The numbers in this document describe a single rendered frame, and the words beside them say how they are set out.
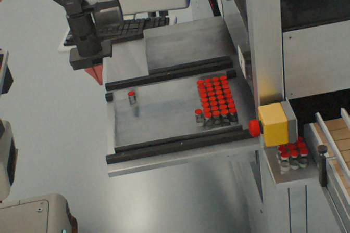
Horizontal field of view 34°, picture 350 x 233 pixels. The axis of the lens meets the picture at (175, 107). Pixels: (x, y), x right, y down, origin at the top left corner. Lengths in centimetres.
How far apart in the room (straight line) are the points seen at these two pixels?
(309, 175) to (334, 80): 23
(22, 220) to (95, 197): 49
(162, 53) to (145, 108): 30
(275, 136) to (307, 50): 21
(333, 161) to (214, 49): 67
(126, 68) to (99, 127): 127
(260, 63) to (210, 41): 62
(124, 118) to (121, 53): 37
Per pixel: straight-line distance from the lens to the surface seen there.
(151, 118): 161
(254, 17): 124
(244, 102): 161
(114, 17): 131
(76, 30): 133
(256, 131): 132
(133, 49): 195
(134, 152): 148
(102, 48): 138
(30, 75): 373
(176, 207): 256
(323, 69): 137
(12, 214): 237
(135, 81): 175
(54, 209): 232
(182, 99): 166
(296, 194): 161
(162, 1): 229
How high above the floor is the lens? 185
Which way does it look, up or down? 37 degrees down
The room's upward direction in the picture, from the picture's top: 11 degrees counter-clockwise
